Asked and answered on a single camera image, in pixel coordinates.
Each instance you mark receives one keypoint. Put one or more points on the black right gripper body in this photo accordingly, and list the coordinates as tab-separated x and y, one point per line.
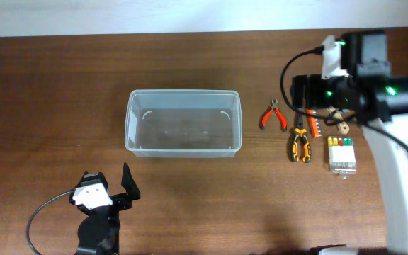
330	93

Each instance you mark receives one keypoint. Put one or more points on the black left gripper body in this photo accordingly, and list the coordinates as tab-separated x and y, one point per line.
121	202

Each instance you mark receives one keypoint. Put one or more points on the orange scraper wooden handle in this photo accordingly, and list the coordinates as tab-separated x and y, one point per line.
343	127

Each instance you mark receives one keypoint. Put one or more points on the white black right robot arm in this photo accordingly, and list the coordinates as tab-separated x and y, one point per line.
356	76

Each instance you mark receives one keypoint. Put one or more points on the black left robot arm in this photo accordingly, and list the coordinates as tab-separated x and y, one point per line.
99	232

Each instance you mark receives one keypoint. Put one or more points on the clear plastic container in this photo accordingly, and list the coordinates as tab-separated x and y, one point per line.
183	123

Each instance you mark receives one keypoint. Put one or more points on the orange screwdriver bit holder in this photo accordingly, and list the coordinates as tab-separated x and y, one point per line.
313	123

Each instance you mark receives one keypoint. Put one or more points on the yellow black needle-nose pliers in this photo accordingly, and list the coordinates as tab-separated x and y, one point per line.
299	138

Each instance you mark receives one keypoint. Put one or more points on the clear box coloured wall plugs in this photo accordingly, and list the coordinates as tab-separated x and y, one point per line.
342	158

